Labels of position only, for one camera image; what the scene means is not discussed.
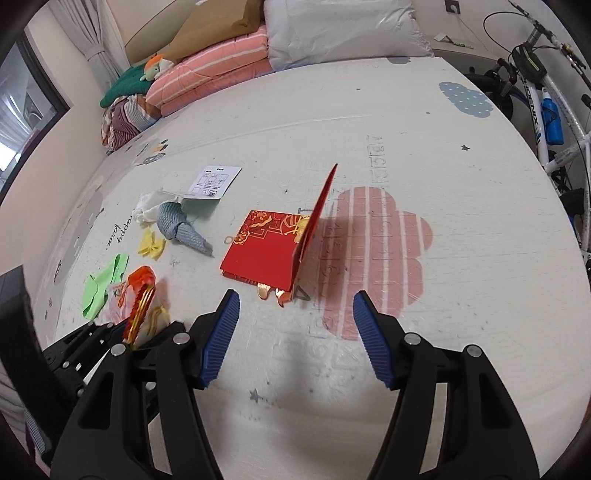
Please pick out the blue water bottle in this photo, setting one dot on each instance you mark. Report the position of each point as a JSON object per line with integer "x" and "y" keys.
{"x": 551, "y": 120}

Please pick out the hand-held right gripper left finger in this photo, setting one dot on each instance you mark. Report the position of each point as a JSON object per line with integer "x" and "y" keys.
{"x": 219, "y": 341}

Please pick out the orange green plush toy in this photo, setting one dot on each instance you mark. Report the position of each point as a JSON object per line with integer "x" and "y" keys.
{"x": 157, "y": 67}

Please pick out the white blue bicycle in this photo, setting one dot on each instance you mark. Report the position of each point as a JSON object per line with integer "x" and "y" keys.
{"x": 568, "y": 115}

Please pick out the green pen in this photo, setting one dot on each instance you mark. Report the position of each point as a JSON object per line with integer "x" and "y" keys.
{"x": 462, "y": 45}

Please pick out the brown pillow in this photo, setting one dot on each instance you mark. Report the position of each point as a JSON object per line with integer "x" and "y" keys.
{"x": 212, "y": 23}

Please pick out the white tissue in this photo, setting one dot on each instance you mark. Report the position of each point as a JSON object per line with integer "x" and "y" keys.
{"x": 147, "y": 205}

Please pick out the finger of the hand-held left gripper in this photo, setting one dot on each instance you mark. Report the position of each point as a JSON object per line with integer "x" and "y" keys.
{"x": 78, "y": 346}
{"x": 147, "y": 374}

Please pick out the white curtain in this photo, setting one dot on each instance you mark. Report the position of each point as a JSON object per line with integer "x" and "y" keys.
{"x": 101, "y": 37}

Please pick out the brown striped quilt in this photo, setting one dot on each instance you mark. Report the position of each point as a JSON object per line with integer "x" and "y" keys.
{"x": 129, "y": 122}

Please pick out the pink orange snack wrapper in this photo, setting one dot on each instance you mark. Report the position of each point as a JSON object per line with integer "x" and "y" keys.
{"x": 141, "y": 286}

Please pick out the red gold paper envelope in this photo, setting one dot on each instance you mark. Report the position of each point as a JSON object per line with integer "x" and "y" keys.
{"x": 258, "y": 258}

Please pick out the white instruction card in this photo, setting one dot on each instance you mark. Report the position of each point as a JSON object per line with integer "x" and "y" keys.
{"x": 214, "y": 181}

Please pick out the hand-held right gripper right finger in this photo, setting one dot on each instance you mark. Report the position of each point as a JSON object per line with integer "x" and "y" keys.
{"x": 374, "y": 341}

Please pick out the grey rolled sock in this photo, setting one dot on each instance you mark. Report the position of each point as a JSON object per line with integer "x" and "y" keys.
{"x": 182, "y": 228}

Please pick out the large white pillow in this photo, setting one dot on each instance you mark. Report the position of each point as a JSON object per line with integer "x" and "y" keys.
{"x": 346, "y": 32}

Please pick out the wall socket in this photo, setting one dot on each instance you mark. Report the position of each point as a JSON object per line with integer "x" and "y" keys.
{"x": 451, "y": 5}

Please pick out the dark framed window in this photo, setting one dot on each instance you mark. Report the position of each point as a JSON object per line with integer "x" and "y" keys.
{"x": 27, "y": 115}

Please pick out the printed play mat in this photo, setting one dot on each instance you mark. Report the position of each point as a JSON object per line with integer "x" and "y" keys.
{"x": 461, "y": 323}

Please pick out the yellow bow wrapper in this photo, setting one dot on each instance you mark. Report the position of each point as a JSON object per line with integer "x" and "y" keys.
{"x": 152, "y": 244}

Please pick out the green folded cloth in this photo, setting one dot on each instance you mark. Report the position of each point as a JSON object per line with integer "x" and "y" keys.
{"x": 124, "y": 85}

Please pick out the small white paper item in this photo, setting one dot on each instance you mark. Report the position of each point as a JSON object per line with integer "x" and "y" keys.
{"x": 442, "y": 38}

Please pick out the grey nightstand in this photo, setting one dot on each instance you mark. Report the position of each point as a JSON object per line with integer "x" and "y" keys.
{"x": 480, "y": 53}

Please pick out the light green wrapper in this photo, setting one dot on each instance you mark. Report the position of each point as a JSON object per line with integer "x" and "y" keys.
{"x": 104, "y": 286}

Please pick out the pink striped folded quilt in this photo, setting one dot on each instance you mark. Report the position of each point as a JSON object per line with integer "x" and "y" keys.
{"x": 207, "y": 69}

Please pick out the beige bed headboard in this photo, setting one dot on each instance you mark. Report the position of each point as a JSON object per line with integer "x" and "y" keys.
{"x": 147, "y": 32}

